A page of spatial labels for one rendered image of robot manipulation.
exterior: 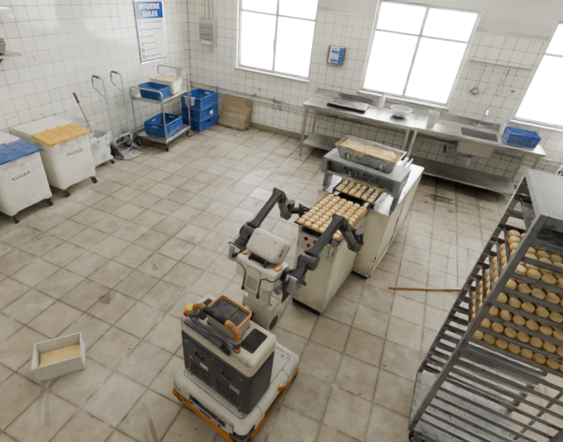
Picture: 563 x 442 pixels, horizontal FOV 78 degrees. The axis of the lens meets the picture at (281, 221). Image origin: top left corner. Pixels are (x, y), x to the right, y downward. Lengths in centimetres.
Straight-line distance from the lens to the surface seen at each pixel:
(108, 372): 304
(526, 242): 171
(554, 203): 179
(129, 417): 283
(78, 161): 500
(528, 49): 620
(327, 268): 285
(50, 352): 322
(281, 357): 264
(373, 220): 329
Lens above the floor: 246
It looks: 35 degrees down
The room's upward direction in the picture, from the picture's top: 6 degrees clockwise
